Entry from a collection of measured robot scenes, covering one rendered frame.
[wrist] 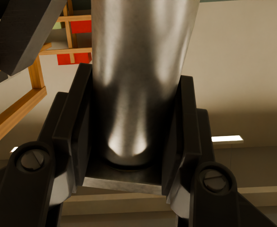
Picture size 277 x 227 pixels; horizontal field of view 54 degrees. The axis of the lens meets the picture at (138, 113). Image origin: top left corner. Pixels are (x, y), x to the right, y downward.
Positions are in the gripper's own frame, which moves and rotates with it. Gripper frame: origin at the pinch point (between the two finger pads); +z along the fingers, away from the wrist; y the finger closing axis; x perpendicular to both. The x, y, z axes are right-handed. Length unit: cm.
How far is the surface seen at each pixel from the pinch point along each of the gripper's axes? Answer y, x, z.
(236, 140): 203, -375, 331
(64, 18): -142, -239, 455
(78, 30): -118, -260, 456
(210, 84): 166, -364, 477
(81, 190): -80, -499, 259
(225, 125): 224, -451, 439
